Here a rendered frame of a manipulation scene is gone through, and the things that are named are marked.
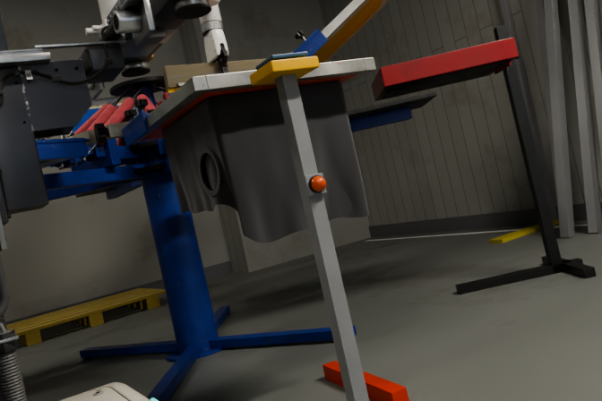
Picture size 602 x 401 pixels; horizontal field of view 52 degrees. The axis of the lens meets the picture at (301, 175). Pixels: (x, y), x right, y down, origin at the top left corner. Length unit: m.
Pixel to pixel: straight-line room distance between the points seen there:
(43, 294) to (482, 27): 4.28
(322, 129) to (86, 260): 4.25
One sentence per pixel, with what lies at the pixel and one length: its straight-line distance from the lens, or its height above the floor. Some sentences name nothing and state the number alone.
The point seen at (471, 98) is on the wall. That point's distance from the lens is 5.30.
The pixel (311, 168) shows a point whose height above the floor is 0.69.
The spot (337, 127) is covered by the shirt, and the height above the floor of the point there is 0.81.
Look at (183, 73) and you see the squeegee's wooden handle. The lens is 2.11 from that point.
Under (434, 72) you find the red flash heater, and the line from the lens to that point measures 2.83.
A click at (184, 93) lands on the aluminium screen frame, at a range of 1.69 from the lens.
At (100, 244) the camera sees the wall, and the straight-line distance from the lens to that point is 5.90.
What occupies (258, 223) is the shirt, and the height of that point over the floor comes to 0.58.
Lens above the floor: 0.64
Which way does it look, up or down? 1 degrees up
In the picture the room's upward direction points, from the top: 13 degrees counter-clockwise
